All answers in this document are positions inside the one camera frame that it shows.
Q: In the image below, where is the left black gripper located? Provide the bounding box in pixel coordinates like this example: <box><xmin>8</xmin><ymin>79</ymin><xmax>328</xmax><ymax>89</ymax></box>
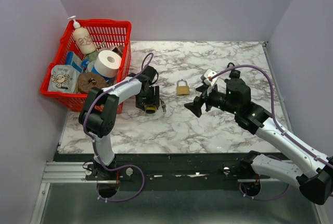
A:
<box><xmin>135</xmin><ymin>85</ymin><xmax>160</xmax><ymax>110</ymax></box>

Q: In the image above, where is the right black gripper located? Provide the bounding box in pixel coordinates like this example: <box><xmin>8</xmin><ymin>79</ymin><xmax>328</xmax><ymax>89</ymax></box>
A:
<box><xmin>184</xmin><ymin>82</ymin><xmax>239</xmax><ymax>117</ymax></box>

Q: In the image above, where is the yellow black padlock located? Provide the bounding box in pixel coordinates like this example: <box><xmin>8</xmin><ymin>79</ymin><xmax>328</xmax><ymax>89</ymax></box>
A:
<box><xmin>145</xmin><ymin>105</ymin><xmax>158</xmax><ymax>114</ymax></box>

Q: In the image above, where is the large brass padlock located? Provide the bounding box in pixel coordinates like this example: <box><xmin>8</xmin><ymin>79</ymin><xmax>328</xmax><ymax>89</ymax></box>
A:
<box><xmin>176</xmin><ymin>79</ymin><xmax>190</xmax><ymax>96</ymax></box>

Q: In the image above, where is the black padlock with keys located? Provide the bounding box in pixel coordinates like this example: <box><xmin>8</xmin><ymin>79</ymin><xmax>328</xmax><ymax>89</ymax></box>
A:
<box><xmin>227</xmin><ymin>62</ymin><xmax>241</xmax><ymax>79</ymax></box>

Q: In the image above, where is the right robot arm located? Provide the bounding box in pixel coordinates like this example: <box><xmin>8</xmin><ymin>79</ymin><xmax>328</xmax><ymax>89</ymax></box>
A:
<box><xmin>184</xmin><ymin>78</ymin><xmax>332</xmax><ymax>205</ymax></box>

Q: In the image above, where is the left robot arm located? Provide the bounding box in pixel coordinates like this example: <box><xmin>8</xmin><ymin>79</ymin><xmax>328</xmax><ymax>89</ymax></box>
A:
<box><xmin>79</xmin><ymin>66</ymin><xmax>160</xmax><ymax>180</ymax></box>

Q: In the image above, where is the yellow padlock key pair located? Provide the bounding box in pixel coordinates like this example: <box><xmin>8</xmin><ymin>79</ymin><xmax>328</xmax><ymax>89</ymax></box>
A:
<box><xmin>160</xmin><ymin>100</ymin><xmax>167</xmax><ymax>114</ymax></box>

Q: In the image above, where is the brown round item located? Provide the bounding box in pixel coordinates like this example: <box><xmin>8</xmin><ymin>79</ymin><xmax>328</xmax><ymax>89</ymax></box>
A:
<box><xmin>77</xmin><ymin>72</ymin><xmax>107</xmax><ymax>94</ymax></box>

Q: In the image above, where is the red plastic basket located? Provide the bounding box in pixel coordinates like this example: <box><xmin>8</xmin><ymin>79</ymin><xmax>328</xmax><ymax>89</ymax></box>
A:
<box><xmin>40</xmin><ymin>19</ymin><xmax>132</xmax><ymax>112</ymax></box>

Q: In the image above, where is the cream pump lotion bottle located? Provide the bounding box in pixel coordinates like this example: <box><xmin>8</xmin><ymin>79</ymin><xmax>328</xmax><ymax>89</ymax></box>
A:
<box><xmin>68</xmin><ymin>16</ymin><xmax>96</xmax><ymax>55</ymax></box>

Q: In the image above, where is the blue white package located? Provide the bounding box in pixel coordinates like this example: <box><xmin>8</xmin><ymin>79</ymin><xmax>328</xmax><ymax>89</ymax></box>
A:
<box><xmin>65</xmin><ymin>51</ymin><xmax>87</xmax><ymax>73</ymax></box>

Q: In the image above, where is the grey cartoon pouch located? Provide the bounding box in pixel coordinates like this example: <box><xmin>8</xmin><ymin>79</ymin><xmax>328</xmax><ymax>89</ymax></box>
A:
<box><xmin>48</xmin><ymin>65</ymin><xmax>80</xmax><ymax>94</ymax></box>

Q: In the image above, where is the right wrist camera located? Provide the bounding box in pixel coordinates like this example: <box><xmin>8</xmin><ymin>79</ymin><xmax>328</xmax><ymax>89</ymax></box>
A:
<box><xmin>200</xmin><ymin>69</ymin><xmax>218</xmax><ymax>95</ymax></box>

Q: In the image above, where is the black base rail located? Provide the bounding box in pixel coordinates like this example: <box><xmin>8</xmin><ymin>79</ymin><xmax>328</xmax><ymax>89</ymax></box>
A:
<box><xmin>85</xmin><ymin>153</ymin><xmax>266</xmax><ymax>191</ymax></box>

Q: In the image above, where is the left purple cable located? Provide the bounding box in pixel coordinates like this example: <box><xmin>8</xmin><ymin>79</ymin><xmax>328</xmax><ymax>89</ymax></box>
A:
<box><xmin>83</xmin><ymin>52</ymin><xmax>155</xmax><ymax>172</ymax></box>

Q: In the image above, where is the aluminium frame rail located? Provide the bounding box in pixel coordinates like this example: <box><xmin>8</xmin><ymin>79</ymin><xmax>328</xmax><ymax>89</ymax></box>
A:
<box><xmin>42</xmin><ymin>161</ymin><xmax>86</xmax><ymax>183</ymax></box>

